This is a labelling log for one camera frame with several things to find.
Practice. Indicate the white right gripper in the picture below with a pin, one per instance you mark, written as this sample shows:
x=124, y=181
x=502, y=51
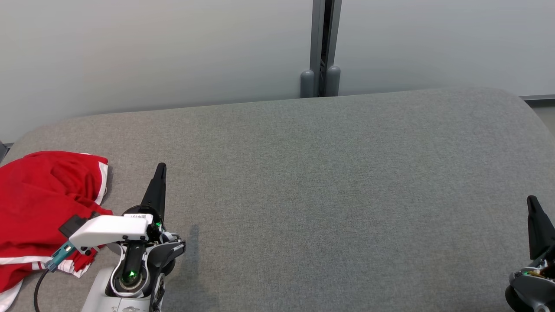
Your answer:
x=542, y=266

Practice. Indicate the grey partition post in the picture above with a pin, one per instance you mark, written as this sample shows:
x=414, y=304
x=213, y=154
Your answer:
x=318, y=39

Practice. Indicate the red white basketball jersey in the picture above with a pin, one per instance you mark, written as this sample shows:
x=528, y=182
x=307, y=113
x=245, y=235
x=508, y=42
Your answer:
x=21, y=245

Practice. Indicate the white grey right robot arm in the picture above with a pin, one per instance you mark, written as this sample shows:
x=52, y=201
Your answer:
x=527, y=289

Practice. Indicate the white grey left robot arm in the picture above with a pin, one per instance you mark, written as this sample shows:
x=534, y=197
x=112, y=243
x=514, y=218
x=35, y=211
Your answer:
x=99, y=290

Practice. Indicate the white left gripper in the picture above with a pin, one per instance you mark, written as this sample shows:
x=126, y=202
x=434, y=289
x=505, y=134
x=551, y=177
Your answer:
x=108, y=229

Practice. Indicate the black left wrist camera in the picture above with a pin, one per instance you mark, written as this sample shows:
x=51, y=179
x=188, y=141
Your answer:
x=71, y=225

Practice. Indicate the grey cylindrical post foot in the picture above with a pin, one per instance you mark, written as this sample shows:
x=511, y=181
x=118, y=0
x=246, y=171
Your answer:
x=333, y=81
x=307, y=84

